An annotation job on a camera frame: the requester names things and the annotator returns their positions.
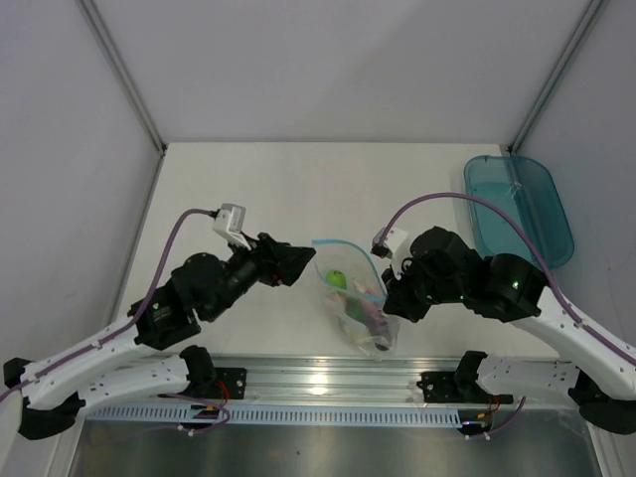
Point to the aluminium rail beam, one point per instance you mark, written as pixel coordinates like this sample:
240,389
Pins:
277,380

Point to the green bell pepper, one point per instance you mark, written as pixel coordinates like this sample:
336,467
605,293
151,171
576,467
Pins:
355,310

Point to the green cucumber toy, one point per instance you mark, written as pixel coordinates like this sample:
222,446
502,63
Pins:
336,278

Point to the left aluminium frame post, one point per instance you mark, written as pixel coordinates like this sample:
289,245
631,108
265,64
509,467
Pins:
105,41

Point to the white slotted cable duct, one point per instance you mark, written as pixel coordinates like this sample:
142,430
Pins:
282,415

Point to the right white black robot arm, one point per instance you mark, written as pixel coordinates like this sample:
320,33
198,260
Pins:
594,371

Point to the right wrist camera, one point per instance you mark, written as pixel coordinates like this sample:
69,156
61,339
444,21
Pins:
393,244

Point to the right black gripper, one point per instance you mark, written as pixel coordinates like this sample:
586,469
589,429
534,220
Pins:
397,300

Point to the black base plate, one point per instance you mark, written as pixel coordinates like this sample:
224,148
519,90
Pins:
230,384
448,387

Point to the pink peach toy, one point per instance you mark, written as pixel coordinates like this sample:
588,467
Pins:
339,298

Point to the clear zip top bag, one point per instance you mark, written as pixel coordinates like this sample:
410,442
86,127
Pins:
353,297

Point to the teal plastic bin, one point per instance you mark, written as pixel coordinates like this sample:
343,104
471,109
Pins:
524,190

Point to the right aluminium frame post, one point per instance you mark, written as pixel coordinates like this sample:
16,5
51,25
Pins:
575,41

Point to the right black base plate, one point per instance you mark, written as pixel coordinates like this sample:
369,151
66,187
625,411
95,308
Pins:
448,387

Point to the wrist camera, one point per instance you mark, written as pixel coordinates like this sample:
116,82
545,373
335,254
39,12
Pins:
393,244
228,225

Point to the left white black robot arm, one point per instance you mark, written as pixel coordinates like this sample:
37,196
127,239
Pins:
97,371

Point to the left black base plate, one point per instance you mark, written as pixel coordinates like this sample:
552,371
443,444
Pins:
230,384

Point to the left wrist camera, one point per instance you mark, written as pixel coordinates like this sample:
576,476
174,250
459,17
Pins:
228,225

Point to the aluminium frame post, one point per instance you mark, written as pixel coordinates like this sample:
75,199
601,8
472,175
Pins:
575,41
105,41

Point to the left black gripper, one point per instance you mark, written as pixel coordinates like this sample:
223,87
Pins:
279,262

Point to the purple eggplant toy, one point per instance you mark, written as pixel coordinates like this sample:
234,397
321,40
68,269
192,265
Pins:
379,328

